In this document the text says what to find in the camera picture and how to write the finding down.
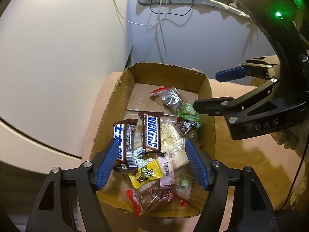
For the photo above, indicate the black white candy packet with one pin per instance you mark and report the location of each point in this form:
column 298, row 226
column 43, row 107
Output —
column 186, row 125

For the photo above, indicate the blue white Chinese Snickers bar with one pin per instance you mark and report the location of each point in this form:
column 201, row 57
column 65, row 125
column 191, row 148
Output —
column 124, row 133

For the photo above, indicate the pink candy packet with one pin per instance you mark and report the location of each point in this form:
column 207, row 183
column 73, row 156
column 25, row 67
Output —
column 166, row 165

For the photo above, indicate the colourful egg-shaped toy candy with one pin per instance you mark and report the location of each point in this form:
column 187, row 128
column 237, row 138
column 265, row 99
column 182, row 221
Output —
column 193, row 135

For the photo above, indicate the red clear brownie bag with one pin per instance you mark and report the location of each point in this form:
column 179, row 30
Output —
column 143, row 202

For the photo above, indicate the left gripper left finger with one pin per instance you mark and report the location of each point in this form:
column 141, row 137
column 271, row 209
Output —
column 53, row 211

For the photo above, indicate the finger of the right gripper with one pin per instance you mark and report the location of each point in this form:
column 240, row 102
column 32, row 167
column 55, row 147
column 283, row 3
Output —
column 265, row 67
column 260, row 105

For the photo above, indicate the brown cardboard box tray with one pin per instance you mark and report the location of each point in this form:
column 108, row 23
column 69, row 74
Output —
column 130, row 95

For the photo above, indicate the clear cracker pack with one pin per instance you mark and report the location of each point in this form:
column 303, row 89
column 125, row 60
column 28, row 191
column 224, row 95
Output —
column 172, row 142

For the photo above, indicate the yellow candy packet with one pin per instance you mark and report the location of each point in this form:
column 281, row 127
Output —
column 147, row 173

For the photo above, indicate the green candy packet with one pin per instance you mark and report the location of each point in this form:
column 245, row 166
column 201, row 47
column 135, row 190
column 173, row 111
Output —
column 183, row 186

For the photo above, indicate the grey windowsill mat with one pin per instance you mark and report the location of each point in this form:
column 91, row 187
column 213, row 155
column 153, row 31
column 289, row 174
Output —
column 209, row 3

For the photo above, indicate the red clear small snack bag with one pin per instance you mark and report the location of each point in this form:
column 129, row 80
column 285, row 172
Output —
column 170, row 97

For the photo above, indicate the light green clear candy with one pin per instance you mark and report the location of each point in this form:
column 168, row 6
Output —
column 188, row 112

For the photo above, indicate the white gloved right hand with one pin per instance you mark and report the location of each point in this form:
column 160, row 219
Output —
column 293, row 138

